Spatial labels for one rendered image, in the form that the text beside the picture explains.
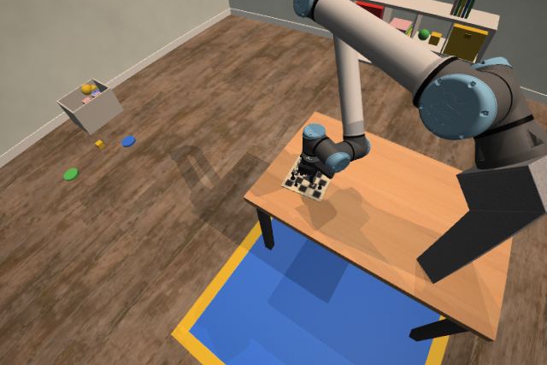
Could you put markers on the black and cream chessboard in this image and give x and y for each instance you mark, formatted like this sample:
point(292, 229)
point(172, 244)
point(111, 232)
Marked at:
point(303, 186)

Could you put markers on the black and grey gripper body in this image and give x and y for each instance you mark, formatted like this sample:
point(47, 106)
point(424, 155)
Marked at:
point(306, 168)

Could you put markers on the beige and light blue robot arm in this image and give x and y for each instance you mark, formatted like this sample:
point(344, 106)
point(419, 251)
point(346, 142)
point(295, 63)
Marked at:
point(461, 104)

